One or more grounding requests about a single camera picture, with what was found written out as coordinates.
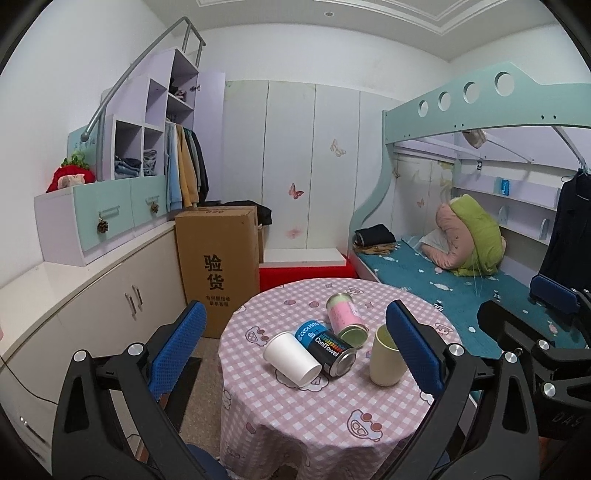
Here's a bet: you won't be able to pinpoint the yellow hanging jacket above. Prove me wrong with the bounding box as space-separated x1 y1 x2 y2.
175 126 200 209

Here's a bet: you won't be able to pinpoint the dark blue chair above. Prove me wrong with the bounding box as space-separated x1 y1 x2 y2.
159 355 232 480

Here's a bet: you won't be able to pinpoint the cream plastic cup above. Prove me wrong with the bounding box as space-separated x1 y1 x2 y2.
369 324 408 387

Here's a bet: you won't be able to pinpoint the teal printed bed sheet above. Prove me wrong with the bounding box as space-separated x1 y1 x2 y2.
355 234 591 361

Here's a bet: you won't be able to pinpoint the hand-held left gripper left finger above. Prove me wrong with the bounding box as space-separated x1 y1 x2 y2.
51 301 229 480

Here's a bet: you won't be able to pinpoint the white paper cup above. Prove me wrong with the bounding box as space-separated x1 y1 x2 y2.
263 331 322 388

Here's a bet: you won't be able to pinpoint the black cable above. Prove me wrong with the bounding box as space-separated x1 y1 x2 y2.
0 354 63 408

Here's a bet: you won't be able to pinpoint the grey metal handrail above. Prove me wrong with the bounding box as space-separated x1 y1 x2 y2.
81 16 206 143

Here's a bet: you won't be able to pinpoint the low white cabinet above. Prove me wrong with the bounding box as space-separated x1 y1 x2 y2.
0 222 200 462

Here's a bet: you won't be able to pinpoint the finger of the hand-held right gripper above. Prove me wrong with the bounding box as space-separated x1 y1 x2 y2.
529 274 591 326
476 299 591 398

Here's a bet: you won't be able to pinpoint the blue and black can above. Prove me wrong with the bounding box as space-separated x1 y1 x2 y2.
295 319 358 377

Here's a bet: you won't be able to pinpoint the purple stair shelf cabinet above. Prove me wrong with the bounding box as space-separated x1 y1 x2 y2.
34 46 227 268

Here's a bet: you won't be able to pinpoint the black bag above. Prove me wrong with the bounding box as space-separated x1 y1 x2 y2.
203 199 274 228

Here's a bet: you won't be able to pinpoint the strawberry plush toy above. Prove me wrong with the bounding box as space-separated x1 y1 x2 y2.
45 154 97 193

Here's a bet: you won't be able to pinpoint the green and pink pillow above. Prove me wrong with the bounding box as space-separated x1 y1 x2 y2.
421 194 507 278

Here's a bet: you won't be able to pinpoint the folded dark clothes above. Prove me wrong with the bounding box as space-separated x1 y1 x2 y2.
353 224 398 255

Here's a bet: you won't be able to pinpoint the tall cardboard box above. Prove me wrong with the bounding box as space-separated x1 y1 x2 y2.
174 207 260 339

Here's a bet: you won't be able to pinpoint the white wall shelf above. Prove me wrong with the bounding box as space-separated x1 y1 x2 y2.
450 179 561 246

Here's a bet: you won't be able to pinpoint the pink checked tablecloth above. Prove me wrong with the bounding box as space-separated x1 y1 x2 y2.
217 278 481 480

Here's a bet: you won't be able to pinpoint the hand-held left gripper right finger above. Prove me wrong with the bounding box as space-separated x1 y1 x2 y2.
385 299 546 480

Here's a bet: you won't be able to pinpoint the white board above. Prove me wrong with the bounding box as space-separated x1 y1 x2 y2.
259 248 348 267

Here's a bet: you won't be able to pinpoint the white wardrobe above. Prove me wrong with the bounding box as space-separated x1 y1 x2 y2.
222 79 407 252

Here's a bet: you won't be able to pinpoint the dark hanging garment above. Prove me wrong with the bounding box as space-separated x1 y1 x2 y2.
538 167 591 296

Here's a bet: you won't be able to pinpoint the red storage box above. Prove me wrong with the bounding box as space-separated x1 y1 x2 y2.
259 261 359 293

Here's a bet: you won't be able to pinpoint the teal bunk bed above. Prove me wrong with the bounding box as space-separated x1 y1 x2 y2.
352 62 591 363

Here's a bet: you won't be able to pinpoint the pink and green can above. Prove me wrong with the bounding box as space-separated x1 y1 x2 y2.
326 293 369 347

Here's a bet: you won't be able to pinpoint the light blue hanging jacket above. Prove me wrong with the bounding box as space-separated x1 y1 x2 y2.
163 122 184 212

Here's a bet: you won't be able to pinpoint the dark hanging jacket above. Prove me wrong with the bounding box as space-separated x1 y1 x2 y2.
187 129 210 200

